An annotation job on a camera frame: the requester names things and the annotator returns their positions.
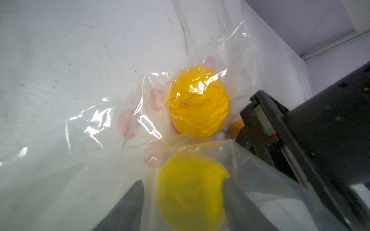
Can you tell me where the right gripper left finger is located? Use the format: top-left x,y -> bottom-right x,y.
93,180 -> 145,231

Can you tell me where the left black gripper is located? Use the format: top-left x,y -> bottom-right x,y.
237,64 -> 370,231

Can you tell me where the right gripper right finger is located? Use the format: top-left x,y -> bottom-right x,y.
223,179 -> 278,231

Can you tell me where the bright yellow pear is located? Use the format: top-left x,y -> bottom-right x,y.
157,151 -> 230,231

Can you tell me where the clear zip-top bag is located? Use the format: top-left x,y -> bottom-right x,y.
1,22 -> 346,231

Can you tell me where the orange yellow pear left bag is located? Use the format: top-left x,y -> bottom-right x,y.
225,120 -> 245,140

